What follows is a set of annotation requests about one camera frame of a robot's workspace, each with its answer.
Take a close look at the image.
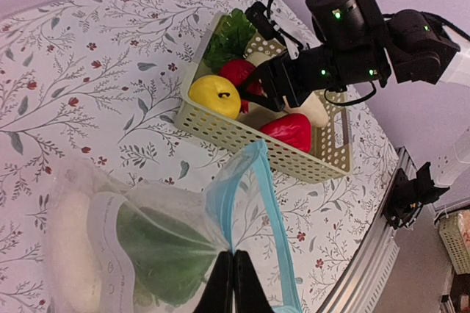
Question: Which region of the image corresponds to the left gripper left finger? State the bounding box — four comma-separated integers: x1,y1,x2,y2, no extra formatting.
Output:
198,251,234,313

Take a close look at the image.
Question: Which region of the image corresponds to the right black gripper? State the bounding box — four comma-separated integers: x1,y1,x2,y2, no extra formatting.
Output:
238,54,311,111

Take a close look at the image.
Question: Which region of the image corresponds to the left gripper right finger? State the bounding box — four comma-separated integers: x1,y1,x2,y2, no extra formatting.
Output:
234,251,274,313

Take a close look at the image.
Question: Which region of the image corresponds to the red toy apple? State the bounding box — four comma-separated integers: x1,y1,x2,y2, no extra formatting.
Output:
219,59,262,96

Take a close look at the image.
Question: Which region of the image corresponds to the yellow toy apple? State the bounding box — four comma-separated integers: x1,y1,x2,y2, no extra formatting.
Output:
188,75,242,119

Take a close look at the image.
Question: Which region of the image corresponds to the red toy pepper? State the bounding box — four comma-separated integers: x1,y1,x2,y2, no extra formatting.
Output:
259,113,312,154

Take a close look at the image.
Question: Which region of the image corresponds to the green toy vegetable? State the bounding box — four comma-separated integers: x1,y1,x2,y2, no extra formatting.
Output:
116,204,218,307

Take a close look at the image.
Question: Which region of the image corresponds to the beige perforated plastic basket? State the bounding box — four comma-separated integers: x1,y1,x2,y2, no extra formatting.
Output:
176,11,355,184

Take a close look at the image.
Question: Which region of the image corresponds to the clear zip top bag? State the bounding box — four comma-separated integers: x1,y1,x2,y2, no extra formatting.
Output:
46,141,301,312

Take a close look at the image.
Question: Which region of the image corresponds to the white toy radish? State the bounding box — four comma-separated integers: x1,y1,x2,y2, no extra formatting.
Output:
48,192,101,312

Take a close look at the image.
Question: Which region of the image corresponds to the floral table mat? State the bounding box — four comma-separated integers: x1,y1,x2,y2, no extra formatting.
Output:
1,0,398,312

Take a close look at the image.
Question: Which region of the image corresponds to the background basket of toys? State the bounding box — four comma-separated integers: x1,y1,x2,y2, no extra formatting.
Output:
438,209,469,275

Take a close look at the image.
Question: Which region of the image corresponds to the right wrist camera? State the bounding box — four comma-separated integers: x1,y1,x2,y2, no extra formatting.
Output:
245,1,306,59

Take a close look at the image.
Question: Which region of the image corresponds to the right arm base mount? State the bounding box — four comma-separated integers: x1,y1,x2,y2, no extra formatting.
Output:
383,162,449,230

